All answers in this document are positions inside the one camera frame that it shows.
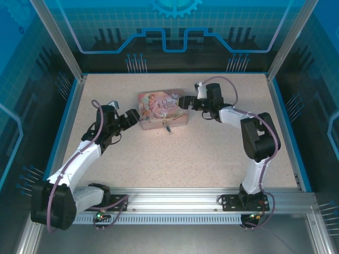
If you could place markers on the pink printed tin box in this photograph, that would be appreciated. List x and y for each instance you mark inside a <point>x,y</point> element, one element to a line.
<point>159,105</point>

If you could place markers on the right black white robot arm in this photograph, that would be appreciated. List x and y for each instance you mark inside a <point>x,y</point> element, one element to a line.
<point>259,137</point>

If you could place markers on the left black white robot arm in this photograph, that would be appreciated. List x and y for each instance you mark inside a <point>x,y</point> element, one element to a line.
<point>53,203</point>

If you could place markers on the small green LED connector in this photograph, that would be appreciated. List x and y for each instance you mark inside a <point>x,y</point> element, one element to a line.
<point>255,216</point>
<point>100,215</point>

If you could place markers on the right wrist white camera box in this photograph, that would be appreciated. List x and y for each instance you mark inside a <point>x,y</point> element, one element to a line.
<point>201,91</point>

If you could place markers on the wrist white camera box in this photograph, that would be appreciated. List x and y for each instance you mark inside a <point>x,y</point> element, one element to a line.
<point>201,91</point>
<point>113,103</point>

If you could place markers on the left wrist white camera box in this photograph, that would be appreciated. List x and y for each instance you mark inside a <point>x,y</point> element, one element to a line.
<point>113,103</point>

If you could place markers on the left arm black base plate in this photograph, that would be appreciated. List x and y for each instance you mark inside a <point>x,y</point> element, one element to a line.
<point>117,201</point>

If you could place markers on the aluminium mounting rail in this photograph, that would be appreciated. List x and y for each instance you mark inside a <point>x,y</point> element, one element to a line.
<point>172,198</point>

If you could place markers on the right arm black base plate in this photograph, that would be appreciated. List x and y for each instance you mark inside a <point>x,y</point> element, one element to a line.
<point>230,202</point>

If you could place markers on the left aluminium frame post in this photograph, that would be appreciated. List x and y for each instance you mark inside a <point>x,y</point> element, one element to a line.
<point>58,39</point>

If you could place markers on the aluminium frame post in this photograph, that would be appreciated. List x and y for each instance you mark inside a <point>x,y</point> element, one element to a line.
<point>58,39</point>
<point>291,39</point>

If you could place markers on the right aluminium frame post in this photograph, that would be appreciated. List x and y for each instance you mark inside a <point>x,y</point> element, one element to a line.
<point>291,39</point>

